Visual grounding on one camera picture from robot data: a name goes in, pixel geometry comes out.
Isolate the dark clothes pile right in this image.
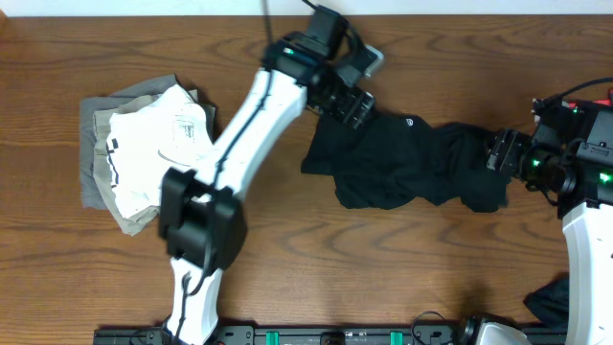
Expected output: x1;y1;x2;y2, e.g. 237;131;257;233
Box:
522;85;613;330

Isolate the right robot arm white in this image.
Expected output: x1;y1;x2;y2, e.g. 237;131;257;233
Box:
487;127;612;344

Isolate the white folded shirt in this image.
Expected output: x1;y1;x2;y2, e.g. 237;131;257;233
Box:
106;85;213;219

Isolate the black polo shirt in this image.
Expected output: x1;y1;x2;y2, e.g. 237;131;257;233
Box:
301;113;510;213

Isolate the black looped base cable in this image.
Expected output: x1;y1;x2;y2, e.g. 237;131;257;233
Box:
410;310;454;345

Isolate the grey folded shirt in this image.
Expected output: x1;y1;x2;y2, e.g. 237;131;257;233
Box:
79;74;177;210

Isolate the beige folded shirt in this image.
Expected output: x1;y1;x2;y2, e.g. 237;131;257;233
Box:
93;95;159;236

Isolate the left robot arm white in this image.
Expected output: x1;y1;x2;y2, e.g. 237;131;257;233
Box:
159;32;384;344

